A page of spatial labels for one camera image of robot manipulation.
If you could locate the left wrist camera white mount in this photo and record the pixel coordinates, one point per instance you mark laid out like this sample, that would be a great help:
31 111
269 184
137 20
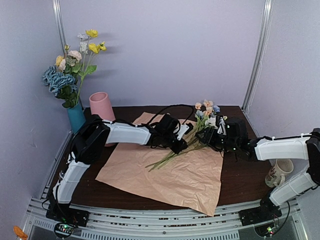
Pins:
183 129

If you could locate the flower bunch pink blue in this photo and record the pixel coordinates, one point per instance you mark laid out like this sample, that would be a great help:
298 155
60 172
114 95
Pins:
205 114

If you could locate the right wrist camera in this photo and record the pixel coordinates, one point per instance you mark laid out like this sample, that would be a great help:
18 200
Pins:
220 123

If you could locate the orange object at corner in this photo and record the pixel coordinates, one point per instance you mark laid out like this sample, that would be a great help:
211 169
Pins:
20 233

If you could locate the left aluminium frame post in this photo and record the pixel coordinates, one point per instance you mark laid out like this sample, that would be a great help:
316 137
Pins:
59 24

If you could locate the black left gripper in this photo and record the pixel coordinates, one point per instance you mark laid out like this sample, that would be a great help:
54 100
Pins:
183 146

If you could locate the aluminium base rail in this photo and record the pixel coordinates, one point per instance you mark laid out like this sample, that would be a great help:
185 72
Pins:
120 224

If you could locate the pink tissue paper sheet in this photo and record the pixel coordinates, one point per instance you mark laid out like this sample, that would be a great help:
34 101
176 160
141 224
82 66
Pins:
191 180

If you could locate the right aluminium frame post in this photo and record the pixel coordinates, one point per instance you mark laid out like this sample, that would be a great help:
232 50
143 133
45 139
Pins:
261 46

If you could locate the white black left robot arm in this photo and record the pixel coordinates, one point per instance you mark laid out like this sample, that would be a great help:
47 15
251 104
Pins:
88 143

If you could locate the floral ceramic mug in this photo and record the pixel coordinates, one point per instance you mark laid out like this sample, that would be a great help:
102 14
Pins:
278 172

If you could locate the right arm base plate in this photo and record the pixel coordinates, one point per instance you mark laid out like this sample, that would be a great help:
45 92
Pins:
258 215

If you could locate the artificial flowers in teal vase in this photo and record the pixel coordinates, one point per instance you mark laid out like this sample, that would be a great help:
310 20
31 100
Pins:
65 78

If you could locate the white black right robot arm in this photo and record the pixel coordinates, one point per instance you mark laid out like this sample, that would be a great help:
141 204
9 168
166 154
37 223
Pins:
231 136

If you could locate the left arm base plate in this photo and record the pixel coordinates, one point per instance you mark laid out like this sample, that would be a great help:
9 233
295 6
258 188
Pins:
71 216

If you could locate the pink tall vase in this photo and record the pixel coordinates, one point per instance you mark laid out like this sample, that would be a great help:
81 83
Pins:
100 105

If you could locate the teal frosted vase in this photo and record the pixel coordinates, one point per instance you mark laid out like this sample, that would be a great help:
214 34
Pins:
76 117

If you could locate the aluminium frame post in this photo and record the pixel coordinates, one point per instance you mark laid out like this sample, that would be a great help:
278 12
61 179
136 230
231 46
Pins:
261 46
59 24

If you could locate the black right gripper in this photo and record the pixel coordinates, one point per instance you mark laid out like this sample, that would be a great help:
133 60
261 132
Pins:
208 136

